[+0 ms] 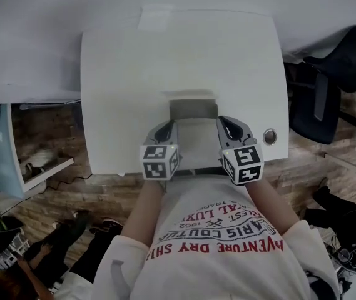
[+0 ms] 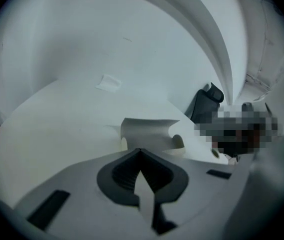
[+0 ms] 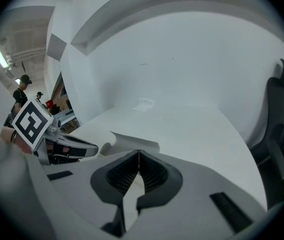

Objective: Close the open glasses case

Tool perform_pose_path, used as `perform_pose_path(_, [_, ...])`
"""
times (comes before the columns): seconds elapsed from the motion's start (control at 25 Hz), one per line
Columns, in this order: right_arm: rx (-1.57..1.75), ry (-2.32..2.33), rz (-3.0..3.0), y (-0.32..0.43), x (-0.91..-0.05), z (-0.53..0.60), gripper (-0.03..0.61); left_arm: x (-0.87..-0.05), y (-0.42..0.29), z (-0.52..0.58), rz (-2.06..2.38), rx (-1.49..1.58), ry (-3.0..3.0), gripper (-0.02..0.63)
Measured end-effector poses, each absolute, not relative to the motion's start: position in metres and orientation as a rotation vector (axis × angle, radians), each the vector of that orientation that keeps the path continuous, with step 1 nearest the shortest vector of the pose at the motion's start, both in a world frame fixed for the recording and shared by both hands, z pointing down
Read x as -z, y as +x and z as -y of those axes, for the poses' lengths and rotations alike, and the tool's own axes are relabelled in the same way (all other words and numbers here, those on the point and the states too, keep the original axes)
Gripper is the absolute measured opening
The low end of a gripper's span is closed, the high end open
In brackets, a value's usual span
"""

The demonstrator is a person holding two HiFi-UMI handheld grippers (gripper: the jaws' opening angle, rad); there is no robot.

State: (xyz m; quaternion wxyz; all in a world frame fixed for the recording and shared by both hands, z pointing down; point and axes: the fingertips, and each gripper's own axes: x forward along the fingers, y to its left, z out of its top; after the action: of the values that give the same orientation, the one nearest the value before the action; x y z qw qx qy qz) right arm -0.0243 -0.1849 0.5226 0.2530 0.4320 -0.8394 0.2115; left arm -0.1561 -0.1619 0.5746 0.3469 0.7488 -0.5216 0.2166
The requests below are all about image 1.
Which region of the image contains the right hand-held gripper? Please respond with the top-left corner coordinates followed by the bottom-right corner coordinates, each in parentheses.
top-left (216, 115), bottom-right (265, 186)

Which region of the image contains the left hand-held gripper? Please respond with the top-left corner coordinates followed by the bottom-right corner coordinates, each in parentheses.
top-left (139, 119), bottom-right (181, 181)

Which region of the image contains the grey item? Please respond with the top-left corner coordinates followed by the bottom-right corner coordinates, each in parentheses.
top-left (161, 88), bottom-right (220, 121)

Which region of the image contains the person's right forearm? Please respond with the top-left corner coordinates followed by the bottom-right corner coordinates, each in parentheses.
top-left (245, 179), bottom-right (301, 234)

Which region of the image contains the person's left forearm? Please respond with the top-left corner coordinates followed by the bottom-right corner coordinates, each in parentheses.
top-left (123, 179), bottom-right (166, 250)

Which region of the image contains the white table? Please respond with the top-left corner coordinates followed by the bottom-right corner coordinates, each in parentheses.
top-left (79, 8), bottom-right (290, 177)

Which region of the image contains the black office chair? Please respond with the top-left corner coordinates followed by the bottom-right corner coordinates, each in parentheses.
top-left (285, 25), bottom-right (356, 146)

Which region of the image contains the person's white printed shirt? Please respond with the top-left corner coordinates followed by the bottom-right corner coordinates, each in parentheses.
top-left (91, 176), bottom-right (342, 300)

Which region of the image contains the round metal cable grommet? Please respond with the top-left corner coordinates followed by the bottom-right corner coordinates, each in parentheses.
top-left (262, 127), bottom-right (278, 145)

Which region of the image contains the black power cable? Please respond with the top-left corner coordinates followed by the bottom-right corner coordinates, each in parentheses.
top-left (48, 172), bottom-right (93, 191)

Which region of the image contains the white wire rack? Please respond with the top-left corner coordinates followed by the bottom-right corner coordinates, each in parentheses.
top-left (0, 232), bottom-right (31, 270)

